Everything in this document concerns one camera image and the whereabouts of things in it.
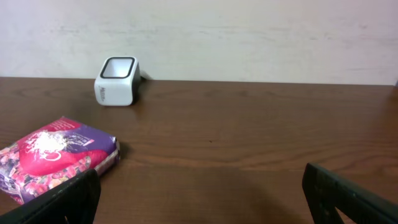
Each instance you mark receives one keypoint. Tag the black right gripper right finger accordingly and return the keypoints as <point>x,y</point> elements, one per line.
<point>328,193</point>

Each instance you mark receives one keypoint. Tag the purple pink Carefree pack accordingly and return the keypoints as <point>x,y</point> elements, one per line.
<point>53,154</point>

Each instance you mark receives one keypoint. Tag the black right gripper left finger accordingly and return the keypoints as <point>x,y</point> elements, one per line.
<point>74,201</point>

